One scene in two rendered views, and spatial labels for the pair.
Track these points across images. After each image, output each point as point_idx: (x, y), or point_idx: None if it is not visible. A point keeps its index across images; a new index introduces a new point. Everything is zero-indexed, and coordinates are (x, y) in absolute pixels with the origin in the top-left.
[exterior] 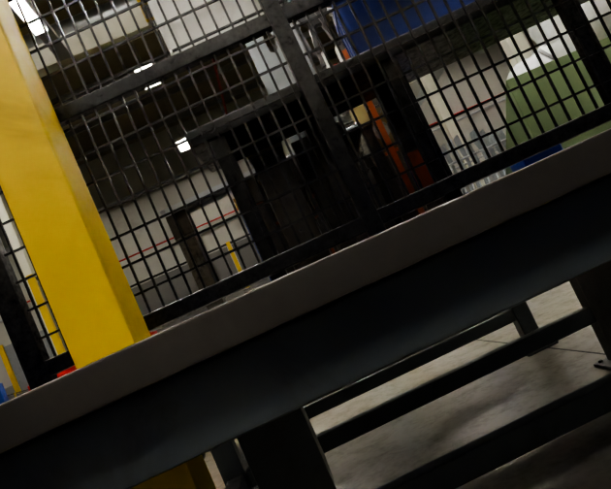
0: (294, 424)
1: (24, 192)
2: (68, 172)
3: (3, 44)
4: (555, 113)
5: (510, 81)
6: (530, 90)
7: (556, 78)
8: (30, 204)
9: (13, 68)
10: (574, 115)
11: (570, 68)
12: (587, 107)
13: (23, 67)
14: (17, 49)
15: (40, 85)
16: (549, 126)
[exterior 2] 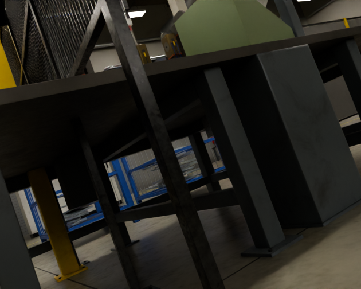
0: (65, 187)
1: None
2: None
3: None
4: (194, 41)
5: (175, 23)
6: (183, 28)
7: (193, 17)
8: None
9: None
10: (202, 42)
11: (199, 9)
12: (208, 36)
13: (2, 85)
14: (2, 79)
15: (11, 86)
16: (192, 50)
